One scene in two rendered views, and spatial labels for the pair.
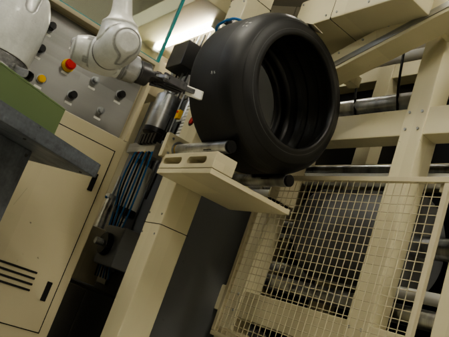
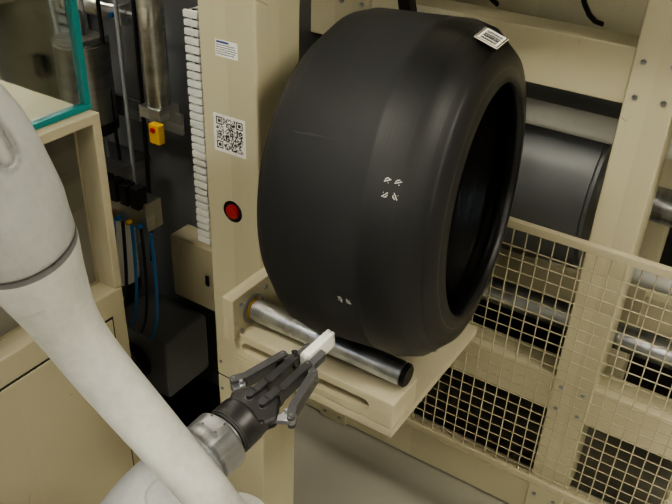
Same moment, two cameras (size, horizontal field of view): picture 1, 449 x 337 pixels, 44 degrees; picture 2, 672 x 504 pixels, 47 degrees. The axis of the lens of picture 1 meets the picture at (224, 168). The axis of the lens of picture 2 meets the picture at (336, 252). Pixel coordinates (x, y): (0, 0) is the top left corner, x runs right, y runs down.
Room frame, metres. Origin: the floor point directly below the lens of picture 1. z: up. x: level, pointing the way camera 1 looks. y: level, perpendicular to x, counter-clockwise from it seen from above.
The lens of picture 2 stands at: (0.90, 0.57, 1.80)
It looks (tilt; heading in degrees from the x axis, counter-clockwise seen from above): 32 degrees down; 334
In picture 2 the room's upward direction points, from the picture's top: 3 degrees clockwise
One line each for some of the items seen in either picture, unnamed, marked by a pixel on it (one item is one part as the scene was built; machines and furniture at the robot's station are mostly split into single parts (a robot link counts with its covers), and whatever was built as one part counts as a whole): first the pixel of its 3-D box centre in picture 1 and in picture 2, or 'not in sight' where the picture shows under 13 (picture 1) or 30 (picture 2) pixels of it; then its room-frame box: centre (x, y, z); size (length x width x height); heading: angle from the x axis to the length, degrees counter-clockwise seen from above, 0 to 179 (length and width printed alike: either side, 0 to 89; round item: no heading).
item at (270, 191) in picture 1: (276, 170); not in sight; (2.39, -0.22, 1.05); 0.20 x 0.15 x 0.30; 33
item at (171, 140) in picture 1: (204, 165); (290, 273); (2.15, 0.08, 0.90); 0.40 x 0.03 x 0.10; 123
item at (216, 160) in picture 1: (195, 165); (322, 365); (1.92, 0.10, 0.84); 0.36 x 0.09 x 0.06; 33
